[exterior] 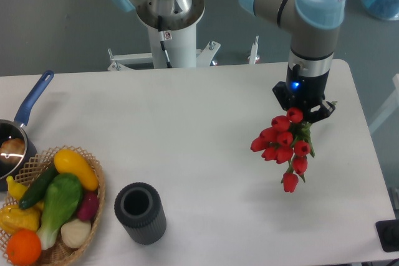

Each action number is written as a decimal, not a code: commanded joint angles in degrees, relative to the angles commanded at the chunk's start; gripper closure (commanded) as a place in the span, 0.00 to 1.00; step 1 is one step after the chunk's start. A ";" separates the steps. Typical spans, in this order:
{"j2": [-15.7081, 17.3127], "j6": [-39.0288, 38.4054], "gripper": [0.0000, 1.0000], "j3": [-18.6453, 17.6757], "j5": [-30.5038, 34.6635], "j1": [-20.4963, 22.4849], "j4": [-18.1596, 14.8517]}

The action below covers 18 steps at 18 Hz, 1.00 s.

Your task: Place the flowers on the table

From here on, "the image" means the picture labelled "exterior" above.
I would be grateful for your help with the dark grey ribbed vase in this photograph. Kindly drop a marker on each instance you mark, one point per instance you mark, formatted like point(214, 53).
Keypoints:
point(139, 209)

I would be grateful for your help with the black device at edge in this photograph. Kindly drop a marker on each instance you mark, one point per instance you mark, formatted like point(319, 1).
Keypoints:
point(388, 234)

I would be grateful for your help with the white frame right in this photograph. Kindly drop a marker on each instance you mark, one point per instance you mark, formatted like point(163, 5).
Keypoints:
point(386, 108)

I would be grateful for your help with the green cucumber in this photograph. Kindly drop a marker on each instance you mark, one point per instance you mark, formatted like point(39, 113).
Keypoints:
point(37, 190)

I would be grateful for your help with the yellow orange pumpkin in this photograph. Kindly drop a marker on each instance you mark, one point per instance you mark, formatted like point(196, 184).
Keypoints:
point(14, 219)

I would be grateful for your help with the blue handled saucepan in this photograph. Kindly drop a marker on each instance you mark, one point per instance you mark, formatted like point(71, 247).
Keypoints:
point(15, 129)

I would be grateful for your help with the woven wicker basket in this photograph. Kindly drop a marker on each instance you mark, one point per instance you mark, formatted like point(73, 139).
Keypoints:
point(60, 254)

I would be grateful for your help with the bread roll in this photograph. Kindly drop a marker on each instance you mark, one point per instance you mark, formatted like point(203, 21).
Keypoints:
point(12, 151)

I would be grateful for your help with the white garlic bulb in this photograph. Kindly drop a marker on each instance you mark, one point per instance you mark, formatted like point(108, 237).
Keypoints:
point(75, 232)

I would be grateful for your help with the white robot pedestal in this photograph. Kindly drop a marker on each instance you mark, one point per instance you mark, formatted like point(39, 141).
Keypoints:
point(172, 33)

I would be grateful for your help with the orange fruit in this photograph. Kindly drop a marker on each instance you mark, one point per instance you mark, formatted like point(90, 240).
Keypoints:
point(24, 248)

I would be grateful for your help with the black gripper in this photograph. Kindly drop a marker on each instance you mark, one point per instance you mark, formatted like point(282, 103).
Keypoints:
point(305, 93)

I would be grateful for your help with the red tulip bouquet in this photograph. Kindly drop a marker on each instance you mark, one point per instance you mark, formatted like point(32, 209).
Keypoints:
point(287, 140)

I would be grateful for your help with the green bok choy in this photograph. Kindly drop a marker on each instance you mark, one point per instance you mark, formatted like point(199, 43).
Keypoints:
point(61, 200)

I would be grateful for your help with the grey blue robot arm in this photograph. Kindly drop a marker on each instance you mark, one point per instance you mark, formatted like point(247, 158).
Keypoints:
point(313, 25)

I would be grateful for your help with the yellow banana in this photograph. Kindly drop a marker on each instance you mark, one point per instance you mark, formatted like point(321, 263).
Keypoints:
point(15, 189)

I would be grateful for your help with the yellow squash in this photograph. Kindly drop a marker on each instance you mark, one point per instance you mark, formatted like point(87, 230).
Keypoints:
point(68, 161)

